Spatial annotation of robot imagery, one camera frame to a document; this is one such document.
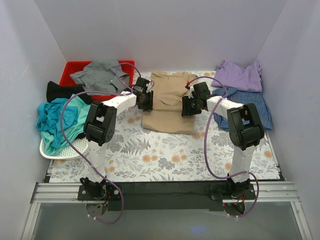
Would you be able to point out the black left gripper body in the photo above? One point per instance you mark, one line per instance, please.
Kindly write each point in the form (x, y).
(148, 100)

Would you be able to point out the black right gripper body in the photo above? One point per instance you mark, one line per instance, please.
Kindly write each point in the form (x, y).
(188, 106)

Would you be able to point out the beige polo shirt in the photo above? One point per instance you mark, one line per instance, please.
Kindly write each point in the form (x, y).
(166, 115)

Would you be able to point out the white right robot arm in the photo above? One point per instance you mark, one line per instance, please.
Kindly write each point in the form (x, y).
(245, 128)

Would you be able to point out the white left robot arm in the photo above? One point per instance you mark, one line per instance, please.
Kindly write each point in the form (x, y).
(101, 122)

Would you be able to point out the red plastic bin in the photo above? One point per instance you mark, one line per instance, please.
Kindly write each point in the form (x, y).
(72, 67)

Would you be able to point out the blue checked shirt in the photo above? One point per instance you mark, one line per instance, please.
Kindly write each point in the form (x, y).
(244, 97)

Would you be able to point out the grey button shirt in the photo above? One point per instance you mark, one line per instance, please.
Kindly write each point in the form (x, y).
(102, 76)

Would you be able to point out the floral table mat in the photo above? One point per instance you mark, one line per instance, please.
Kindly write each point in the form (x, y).
(137, 154)

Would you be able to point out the lavender t shirt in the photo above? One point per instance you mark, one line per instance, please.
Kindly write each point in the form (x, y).
(243, 79)

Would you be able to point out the mint green t shirt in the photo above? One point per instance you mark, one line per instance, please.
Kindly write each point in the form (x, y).
(75, 117)

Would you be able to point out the black t shirt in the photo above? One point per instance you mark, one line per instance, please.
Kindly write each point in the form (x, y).
(55, 91)

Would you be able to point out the white laundry basket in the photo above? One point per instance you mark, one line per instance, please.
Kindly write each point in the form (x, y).
(72, 150)

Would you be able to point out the blue t shirt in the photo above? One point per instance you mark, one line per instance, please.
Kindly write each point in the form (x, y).
(48, 122)

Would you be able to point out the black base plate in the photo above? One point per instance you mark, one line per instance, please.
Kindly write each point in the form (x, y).
(115, 200)

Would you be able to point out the aluminium mounting rail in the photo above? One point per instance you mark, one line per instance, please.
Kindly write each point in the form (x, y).
(266, 191)

